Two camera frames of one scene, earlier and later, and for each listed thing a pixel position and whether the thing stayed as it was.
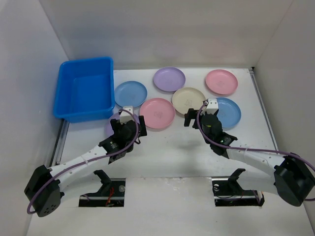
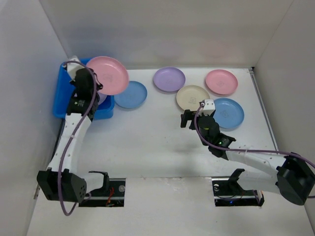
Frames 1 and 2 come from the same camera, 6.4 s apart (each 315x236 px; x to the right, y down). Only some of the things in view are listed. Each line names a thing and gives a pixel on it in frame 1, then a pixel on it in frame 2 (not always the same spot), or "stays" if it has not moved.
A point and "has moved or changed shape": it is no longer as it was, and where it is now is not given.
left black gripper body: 117,126 to 74,83
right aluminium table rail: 264,109 stays
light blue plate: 130,93 stays
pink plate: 221,81 stays
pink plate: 159,113 to 110,73
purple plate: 169,78 stays
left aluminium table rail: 59,143 stays
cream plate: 188,98 has moved or changed shape
